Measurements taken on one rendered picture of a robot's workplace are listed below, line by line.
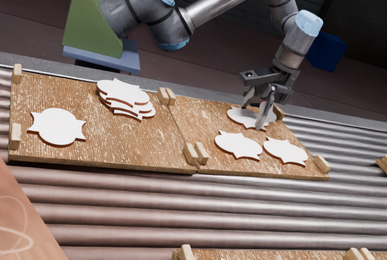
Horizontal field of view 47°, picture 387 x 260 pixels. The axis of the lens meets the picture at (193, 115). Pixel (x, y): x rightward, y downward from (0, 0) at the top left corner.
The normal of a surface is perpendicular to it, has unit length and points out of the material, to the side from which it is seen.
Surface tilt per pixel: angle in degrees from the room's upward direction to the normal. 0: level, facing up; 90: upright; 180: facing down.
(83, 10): 90
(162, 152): 0
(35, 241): 0
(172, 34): 89
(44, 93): 0
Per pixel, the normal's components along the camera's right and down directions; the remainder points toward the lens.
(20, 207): 0.33, -0.83
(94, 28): 0.17, 0.52
